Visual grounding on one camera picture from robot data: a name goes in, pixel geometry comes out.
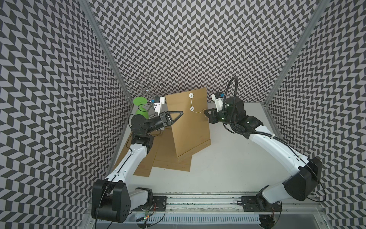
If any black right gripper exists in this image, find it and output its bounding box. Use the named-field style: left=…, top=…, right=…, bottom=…
left=203, top=106, right=236, bottom=126

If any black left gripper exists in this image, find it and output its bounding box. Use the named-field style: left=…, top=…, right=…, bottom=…
left=145, top=111, right=183, bottom=134

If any brown file bag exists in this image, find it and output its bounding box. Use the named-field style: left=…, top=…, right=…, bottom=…
left=112, top=133, right=158, bottom=179
left=165, top=88, right=211, bottom=162
left=153, top=128, right=192, bottom=172

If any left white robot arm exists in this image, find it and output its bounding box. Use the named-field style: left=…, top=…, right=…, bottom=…
left=91, top=111, right=184, bottom=223

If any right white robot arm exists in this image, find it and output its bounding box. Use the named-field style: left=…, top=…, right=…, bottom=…
left=204, top=93, right=322, bottom=210

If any green plastic goblet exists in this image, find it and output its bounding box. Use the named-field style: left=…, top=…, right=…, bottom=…
left=133, top=97, right=149, bottom=119

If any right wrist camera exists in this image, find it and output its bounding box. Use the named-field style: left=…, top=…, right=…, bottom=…
left=211, top=92, right=225, bottom=112

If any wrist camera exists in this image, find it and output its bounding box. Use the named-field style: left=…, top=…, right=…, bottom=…
left=151, top=96, right=166, bottom=115
left=211, top=92, right=225, bottom=112

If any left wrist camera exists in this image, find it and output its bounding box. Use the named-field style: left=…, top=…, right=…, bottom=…
left=151, top=96, right=166, bottom=115

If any metal wire cup rack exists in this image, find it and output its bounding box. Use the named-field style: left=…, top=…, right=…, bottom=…
left=125, top=76, right=165, bottom=99

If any aluminium front rail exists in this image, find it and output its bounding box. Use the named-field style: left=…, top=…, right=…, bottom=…
left=127, top=192, right=325, bottom=215

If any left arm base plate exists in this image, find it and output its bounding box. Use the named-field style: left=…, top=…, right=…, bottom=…
left=130, top=195, right=167, bottom=212

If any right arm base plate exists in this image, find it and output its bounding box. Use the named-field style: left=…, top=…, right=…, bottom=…
left=241, top=196, right=283, bottom=212

